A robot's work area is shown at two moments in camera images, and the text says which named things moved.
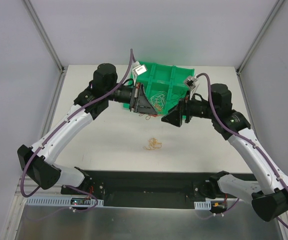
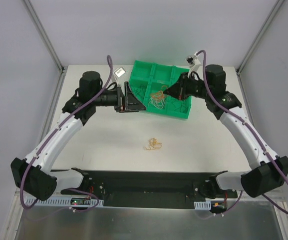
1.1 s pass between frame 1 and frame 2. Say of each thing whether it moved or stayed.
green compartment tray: stayed
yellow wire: stayed
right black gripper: moved
